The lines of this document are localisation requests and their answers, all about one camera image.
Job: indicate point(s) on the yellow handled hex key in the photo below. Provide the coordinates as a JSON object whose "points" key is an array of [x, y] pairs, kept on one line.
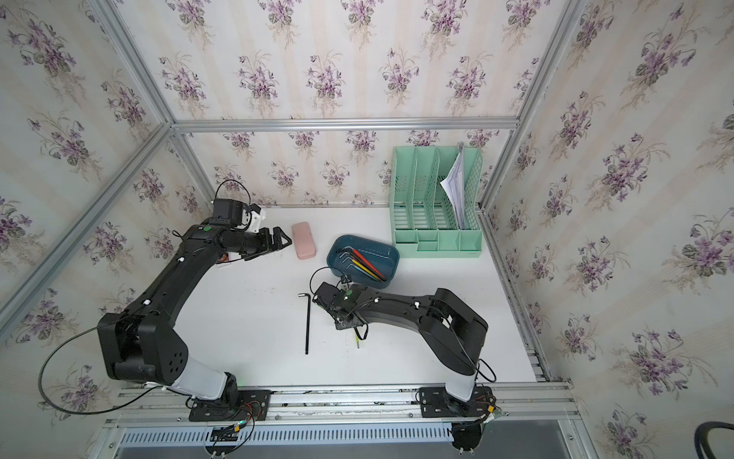
{"points": [[364, 270]]}

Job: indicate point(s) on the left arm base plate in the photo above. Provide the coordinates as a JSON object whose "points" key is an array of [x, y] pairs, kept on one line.
{"points": [[249, 403]]}

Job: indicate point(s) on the pink pencil case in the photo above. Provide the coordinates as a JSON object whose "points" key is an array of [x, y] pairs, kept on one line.
{"points": [[304, 244]]}

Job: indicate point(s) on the green mesh file organizer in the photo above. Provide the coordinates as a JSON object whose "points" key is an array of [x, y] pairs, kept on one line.
{"points": [[424, 221]]}

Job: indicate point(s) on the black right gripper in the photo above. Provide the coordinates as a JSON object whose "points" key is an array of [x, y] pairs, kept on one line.
{"points": [[335, 319]]}

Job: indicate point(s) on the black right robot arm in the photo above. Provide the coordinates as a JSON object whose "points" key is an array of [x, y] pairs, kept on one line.
{"points": [[453, 331]]}

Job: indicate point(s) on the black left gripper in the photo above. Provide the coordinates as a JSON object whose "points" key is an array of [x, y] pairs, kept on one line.
{"points": [[265, 245]]}

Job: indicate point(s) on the white papers in organizer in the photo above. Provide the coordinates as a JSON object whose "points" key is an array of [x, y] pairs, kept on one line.
{"points": [[453, 186]]}

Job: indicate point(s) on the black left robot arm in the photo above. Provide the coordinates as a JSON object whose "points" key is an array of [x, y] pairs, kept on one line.
{"points": [[140, 344]]}

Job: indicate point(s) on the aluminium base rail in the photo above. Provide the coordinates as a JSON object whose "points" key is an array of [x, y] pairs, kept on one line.
{"points": [[321, 415]]}

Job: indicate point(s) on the long black hex key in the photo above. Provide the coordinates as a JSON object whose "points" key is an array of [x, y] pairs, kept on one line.
{"points": [[346, 252]]}

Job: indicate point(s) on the thin black hex key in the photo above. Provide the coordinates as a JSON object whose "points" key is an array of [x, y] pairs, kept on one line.
{"points": [[308, 298]]}

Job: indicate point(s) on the red handled hex key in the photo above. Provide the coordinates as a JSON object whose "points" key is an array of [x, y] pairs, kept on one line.
{"points": [[363, 260]]}

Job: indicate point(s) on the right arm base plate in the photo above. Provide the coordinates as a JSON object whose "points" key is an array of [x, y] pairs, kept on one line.
{"points": [[453, 401]]}

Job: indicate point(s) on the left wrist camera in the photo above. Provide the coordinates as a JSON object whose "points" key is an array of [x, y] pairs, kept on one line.
{"points": [[237, 215]]}

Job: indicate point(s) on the teal plastic storage box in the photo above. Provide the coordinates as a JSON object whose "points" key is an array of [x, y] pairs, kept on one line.
{"points": [[383, 256]]}

